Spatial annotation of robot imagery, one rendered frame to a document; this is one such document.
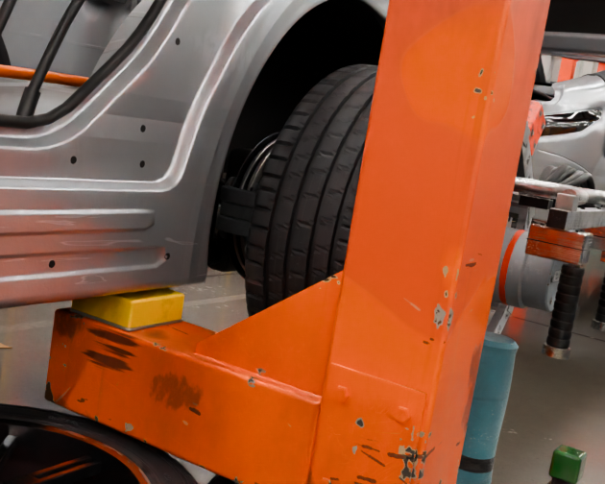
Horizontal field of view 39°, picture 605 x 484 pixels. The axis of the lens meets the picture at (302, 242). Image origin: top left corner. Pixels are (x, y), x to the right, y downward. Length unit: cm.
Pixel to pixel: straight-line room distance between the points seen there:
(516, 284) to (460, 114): 54
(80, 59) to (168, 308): 224
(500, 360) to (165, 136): 66
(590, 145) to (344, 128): 293
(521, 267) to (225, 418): 59
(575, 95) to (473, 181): 326
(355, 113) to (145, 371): 55
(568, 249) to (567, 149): 286
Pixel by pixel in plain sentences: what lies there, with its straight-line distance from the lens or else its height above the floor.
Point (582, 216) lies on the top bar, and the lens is 147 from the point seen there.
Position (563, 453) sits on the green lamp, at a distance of 127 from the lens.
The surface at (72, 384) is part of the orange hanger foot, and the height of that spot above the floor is 57.
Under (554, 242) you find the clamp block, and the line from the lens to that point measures 140.
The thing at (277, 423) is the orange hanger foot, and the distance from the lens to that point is 123.
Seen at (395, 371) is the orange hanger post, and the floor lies 75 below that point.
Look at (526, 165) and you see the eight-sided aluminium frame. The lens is 178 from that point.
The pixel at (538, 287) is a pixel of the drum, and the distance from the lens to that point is 155.
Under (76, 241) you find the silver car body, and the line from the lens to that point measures 126.
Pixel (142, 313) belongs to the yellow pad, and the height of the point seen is 71.
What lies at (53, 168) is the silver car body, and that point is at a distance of 124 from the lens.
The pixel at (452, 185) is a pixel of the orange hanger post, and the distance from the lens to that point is 107.
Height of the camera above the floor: 105
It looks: 8 degrees down
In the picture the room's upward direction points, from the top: 9 degrees clockwise
